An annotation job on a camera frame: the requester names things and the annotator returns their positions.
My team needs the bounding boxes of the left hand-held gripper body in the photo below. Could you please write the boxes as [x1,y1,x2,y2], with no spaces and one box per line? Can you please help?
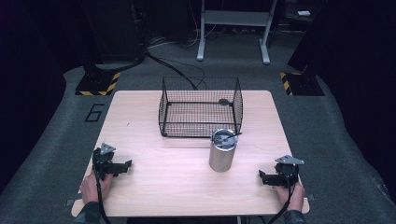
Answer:
[92,142,117,181]

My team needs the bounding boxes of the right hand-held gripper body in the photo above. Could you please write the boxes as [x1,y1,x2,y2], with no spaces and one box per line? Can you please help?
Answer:
[274,154,305,189]

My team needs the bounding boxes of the person's right hand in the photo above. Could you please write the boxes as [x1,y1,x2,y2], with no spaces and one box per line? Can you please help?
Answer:
[275,181,305,213]

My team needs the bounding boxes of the person's left hand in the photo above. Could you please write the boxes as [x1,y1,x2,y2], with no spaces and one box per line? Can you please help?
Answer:
[79,171,114,204]

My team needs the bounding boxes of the stainless steel tumbler with lid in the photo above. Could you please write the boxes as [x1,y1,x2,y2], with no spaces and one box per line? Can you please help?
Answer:
[208,128,238,174]

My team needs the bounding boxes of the black straw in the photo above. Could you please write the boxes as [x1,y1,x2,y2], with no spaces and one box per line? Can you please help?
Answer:
[223,133,243,142]

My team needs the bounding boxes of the black base with yellow stripes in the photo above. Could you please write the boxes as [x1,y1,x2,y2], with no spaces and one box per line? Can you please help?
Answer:
[278,71,325,97]
[75,71,121,97]

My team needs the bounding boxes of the black cabinet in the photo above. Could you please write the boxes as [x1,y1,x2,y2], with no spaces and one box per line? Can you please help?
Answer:
[78,0,148,64]

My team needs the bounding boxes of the white metal stand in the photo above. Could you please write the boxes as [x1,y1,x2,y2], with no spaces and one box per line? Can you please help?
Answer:
[196,0,278,65]

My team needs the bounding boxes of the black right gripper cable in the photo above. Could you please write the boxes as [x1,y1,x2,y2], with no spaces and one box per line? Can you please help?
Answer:
[266,174,297,224]

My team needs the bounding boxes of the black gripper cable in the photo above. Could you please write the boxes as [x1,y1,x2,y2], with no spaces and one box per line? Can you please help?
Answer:
[92,152,112,224]
[266,174,297,224]

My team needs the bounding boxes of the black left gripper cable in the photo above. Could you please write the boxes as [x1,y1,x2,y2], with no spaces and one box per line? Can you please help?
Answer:
[92,152,112,224]

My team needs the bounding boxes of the black wire mesh basket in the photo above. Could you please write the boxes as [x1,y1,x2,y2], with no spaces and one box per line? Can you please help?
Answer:
[158,76,244,139]

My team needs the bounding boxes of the black floor cable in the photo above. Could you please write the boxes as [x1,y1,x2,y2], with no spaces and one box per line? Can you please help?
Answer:
[145,49,206,91]

